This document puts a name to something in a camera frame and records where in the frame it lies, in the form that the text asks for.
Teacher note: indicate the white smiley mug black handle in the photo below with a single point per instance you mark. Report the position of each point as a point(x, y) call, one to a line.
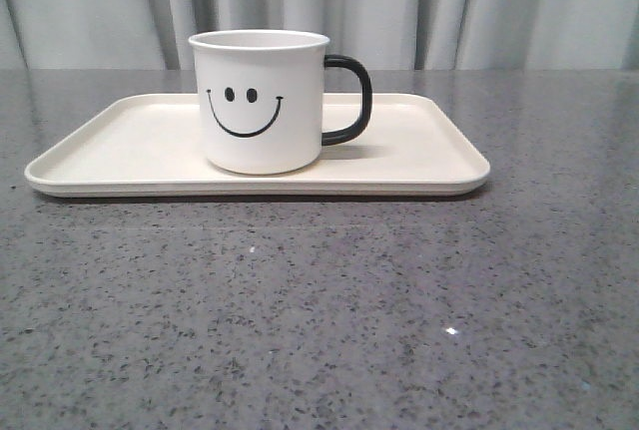
point(261, 94)

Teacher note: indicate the cream rectangular plastic tray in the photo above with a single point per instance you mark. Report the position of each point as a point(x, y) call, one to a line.
point(150, 146)

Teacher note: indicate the grey pleated curtain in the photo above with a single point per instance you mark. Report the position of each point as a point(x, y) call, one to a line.
point(384, 34)

